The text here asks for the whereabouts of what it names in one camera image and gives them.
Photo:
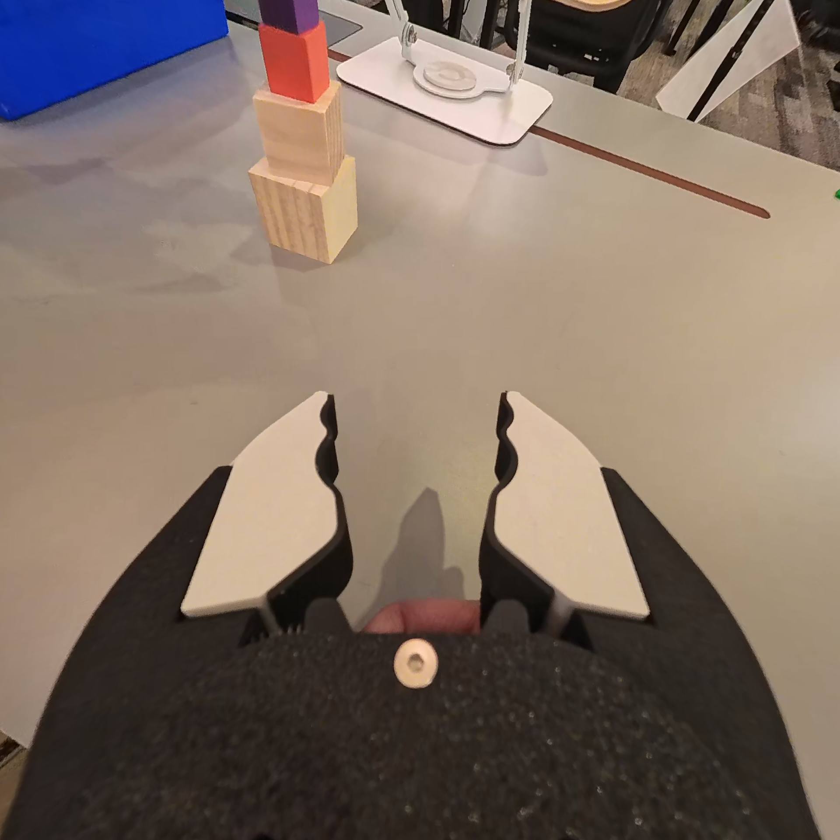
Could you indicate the red wooden cube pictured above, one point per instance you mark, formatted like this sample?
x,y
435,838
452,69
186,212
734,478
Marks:
x,y
293,63

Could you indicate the black office chair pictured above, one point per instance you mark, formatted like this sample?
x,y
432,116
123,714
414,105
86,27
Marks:
x,y
591,46

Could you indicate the medium wooden cube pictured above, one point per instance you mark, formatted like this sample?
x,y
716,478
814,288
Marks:
x,y
299,131

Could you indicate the white folding stand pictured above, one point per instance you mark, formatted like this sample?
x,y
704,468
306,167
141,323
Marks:
x,y
492,112

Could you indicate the white slanted panel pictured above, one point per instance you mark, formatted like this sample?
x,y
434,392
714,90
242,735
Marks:
x,y
729,59

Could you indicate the blue plastic bin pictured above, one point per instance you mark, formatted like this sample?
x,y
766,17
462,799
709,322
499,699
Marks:
x,y
105,53

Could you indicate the purple wooden cube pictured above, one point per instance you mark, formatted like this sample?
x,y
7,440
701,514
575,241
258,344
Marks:
x,y
289,13

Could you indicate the large wooden cube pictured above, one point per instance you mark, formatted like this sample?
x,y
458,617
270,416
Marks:
x,y
302,217

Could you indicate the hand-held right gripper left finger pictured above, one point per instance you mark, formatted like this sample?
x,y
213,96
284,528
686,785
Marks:
x,y
263,525

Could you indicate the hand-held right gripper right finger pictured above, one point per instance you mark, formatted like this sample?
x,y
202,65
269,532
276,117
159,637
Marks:
x,y
567,525

